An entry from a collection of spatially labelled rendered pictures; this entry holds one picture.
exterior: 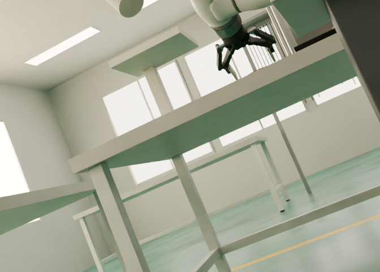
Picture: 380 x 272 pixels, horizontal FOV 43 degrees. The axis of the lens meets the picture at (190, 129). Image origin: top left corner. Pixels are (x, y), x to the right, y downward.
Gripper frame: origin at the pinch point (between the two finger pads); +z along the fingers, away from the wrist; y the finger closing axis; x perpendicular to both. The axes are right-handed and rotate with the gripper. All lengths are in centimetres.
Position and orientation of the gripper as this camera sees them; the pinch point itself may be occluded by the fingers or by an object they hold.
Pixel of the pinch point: (253, 65)
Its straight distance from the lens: 159.5
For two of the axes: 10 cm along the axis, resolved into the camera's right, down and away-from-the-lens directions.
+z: 4.6, 4.6, 7.6
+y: -8.7, 4.1, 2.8
